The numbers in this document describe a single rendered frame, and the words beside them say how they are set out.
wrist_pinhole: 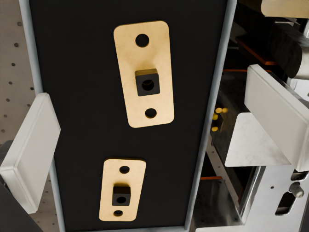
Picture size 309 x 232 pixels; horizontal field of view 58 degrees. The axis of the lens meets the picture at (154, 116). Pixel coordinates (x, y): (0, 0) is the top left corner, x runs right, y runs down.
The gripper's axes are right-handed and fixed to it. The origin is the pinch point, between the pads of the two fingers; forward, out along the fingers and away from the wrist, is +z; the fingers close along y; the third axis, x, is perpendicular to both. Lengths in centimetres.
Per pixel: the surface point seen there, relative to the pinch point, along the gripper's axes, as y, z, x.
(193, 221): 5.8, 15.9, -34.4
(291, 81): 22.0, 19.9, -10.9
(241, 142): 10.3, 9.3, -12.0
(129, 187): -2.9, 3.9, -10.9
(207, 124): 4.6, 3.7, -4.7
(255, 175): 18.6, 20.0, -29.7
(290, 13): 15.5, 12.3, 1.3
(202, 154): 4.1, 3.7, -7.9
